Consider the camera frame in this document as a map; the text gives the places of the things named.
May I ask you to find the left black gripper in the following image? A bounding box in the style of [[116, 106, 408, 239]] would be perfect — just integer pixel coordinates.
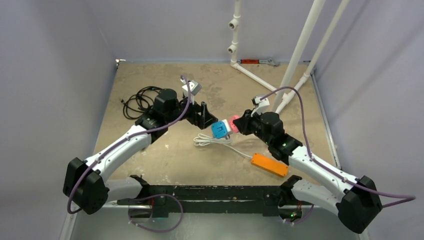
[[166, 93, 218, 130]]

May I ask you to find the white cube socket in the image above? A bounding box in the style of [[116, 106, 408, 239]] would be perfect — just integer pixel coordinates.
[[222, 119, 234, 137]]

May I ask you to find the blue plug adapter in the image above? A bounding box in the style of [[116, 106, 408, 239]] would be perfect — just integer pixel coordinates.
[[211, 120, 226, 139]]

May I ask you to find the white power cable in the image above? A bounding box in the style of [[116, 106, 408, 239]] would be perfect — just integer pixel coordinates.
[[193, 133, 254, 160]]

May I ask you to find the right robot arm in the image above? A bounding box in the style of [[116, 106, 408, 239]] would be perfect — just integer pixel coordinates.
[[233, 110, 383, 234]]

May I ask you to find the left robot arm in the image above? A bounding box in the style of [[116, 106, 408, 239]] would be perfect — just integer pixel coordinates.
[[63, 89, 218, 215]]

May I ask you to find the orange power strip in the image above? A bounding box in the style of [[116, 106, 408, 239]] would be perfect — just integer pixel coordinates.
[[250, 153, 289, 178]]

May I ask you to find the black base beam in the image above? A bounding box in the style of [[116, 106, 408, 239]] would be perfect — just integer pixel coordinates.
[[117, 176, 305, 222]]

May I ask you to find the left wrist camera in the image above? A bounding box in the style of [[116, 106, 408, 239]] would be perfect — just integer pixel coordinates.
[[181, 79, 202, 98]]

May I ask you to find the white pipe frame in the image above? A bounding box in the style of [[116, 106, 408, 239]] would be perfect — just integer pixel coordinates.
[[227, 0, 350, 115]]

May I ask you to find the red handled wrench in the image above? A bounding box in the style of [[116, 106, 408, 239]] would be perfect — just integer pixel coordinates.
[[236, 58, 280, 67]]

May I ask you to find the black coiled cable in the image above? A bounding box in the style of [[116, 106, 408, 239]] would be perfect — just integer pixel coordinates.
[[120, 86, 164, 120]]

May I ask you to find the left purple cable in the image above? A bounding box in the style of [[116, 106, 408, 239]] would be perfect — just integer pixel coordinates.
[[66, 75, 193, 233]]

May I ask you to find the purple cable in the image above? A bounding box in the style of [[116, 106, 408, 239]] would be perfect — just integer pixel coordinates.
[[66, 75, 193, 233], [259, 86, 416, 226]]

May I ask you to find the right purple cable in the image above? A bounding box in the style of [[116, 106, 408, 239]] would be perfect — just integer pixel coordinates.
[[259, 86, 416, 226]]

